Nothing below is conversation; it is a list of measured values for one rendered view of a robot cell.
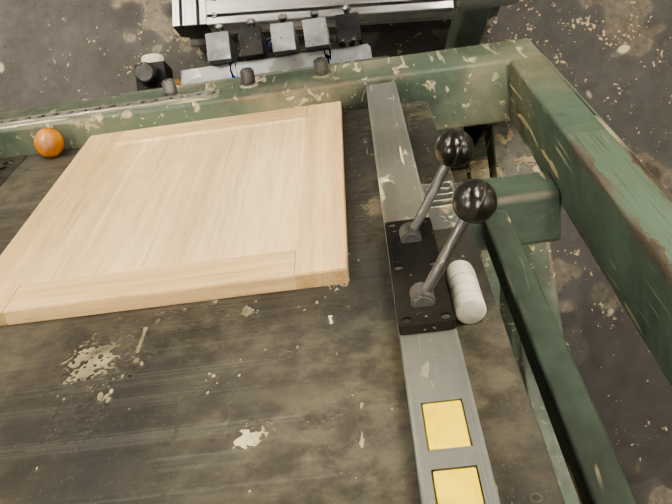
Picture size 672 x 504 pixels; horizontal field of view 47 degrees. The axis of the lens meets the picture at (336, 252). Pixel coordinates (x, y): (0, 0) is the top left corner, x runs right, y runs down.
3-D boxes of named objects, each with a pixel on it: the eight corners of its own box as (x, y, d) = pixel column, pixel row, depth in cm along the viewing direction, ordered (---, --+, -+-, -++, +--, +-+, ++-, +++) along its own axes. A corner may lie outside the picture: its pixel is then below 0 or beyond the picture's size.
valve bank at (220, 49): (381, 24, 165) (380, -20, 141) (389, 90, 164) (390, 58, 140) (150, 57, 168) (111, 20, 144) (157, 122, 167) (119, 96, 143)
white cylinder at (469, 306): (487, 323, 74) (474, 280, 81) (486, 297, 73) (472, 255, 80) (456, 327, 74) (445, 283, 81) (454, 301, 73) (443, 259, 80)
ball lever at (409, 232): (420, 242, 83) (477, 131, 77) (424, 259, 80) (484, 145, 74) (388, 230, 83) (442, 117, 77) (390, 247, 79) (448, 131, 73)
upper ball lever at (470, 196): (433, 303, 73) (500, 180, 67) (438, 326, 69) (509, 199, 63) (396, 290, 72) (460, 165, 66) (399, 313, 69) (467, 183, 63)
